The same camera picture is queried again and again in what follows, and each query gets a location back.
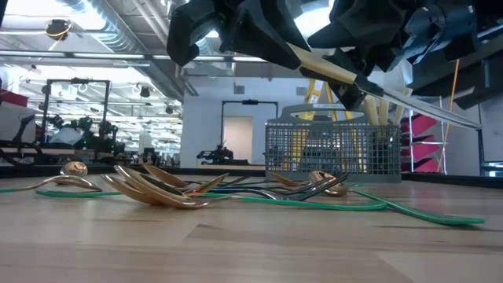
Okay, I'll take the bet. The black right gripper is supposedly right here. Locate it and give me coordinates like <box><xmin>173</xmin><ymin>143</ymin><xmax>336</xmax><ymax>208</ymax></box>
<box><xmin>300</xmin><ymin>0</ymin><xmax>418</xmax><ymax>112</ymax></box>

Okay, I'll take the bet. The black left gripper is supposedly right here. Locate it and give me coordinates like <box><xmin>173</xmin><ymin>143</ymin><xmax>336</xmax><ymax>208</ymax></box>
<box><xmin>166</xmin><ymin>0</ymin><xmax>312</xmax><ymax>71</ymax></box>

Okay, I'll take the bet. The grey plastic cutlery basket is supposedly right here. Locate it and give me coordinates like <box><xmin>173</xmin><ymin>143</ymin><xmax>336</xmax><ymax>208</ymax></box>
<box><xmin>265</xmin><ymin>102</ymin><xmax>402</xmax><ymax>184</ymax></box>

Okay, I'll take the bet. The gold spoon green handle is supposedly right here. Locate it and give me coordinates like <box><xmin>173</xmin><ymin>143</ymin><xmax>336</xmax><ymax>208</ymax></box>
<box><xmin>60</xmin><ymin>160</ymin><xmax>89</xmax><ymax>178</ymax></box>
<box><xmin>0</xmin><ymin>174</ymin><xmax>102</xmax><ymax>194</ymax></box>
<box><xmin>35</xmin><ymin>172</ymin><xmax>166</xmax><ymax>205</ymax></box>
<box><xmin>308</xmin><ymin>170</ymin><xmax>486</xmax><ymax>226</ymax></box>
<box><xmin>270</xmin><ymin>171</ymin><xmax>306</xmax><ymax>188</ymax></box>

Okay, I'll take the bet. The pile of gold spoons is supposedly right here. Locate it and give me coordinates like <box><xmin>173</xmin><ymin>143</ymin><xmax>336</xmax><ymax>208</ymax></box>
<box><xmin>113</xmin><ymin>164</ymin><xmax>388</xmax><ymax>212</ymax></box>

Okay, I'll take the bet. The yellow step ladder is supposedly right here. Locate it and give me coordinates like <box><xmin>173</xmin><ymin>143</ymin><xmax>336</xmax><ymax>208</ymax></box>
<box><xmin>290</xmin><ymin>78</ymin><xmax>354</xmax><ymax>172</ymax></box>

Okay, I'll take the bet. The red storage bin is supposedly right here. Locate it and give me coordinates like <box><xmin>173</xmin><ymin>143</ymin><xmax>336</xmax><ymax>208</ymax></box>
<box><xmin>401</xmin><ymin>112</ymin><xmax>437</xmax><ymax>138</ymax></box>
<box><xmin>401</xmin><ymin>134</ymin><xmax>441</xmax><ymax>159</ymax></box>
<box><xmin>401</xmin><ymin>157</ymin><xmax>440</xmax><ymax>175</ymax></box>

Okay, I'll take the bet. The pale door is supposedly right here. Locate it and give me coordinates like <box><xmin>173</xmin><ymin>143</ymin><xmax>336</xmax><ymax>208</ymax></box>
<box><xmin>222</xmin><ymin>116</ymin><xmax>254</xmax><ymax>165</ymax></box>

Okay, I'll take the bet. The white metal shelf rack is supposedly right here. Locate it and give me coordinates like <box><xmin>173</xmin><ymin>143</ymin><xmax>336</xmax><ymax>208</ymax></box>
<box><xmin>401</xmin><ymin>95</ymin><xmax>448</xmax><ymax>175</ymax></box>

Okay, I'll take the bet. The black framed panel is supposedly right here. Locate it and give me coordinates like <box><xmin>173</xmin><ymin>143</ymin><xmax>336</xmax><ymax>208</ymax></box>
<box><xmin>474</xmin><ymin>94</ymin><xmax>503</xmax><ymax>178</ymax></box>

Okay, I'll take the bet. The long fluorescent ceiling light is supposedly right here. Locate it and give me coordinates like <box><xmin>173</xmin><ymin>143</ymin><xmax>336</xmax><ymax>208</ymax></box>
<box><xmin>0</xmin><ymin>50</ymin><xmax>268</xmax><ymax>64</ymax></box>

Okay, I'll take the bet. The distant robot workstation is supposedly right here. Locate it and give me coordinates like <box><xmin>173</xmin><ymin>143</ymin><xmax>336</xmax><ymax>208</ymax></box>
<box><xmin>0</xmin><ymin>113</ymin><xmax>130</xmax><ymax>166</ymax></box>

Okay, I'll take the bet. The black camera gantry frame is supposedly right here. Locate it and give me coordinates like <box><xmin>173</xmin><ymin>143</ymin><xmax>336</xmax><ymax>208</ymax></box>
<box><xmin>220</xmin><ymin>98</ymin><xmax>279</xmax><ymax>158</ymax></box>
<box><xmin>41</xmin><ymin>77</ymin><xmax>112</xmax><ymax>137</ymax></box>

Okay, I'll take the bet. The yellow hanging cable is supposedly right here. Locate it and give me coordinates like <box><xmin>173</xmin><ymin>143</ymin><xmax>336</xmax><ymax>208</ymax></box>
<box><xmin>436</xmin><ymin>58</ymin><xmax>461</xmax><ymax>173</ymax></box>

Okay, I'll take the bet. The black ceiling cable reel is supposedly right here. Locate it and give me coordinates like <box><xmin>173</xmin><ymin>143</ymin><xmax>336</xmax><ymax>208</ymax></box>
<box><xmin>44</xmin><ymin>18</ymin><xmax>74</xmax><ymax>42</ymax></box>

